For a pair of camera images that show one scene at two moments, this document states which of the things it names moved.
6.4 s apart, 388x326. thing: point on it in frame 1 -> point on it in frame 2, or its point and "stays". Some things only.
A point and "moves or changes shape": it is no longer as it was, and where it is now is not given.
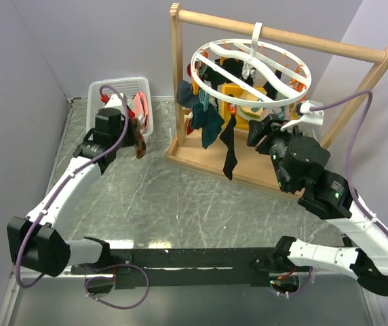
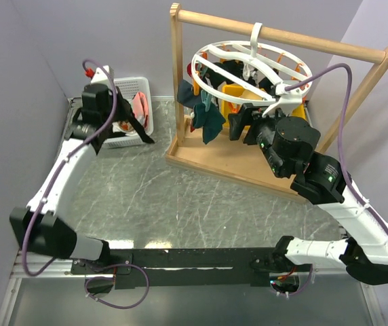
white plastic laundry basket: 129,86 stays
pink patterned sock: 140,108 stays
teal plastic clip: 204,99 stays
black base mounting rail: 186,268 stays
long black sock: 227,136 -> 145,138
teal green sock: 209,121 stays
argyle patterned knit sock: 140,145 moves or changes shape
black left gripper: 133,133 -> 125,106
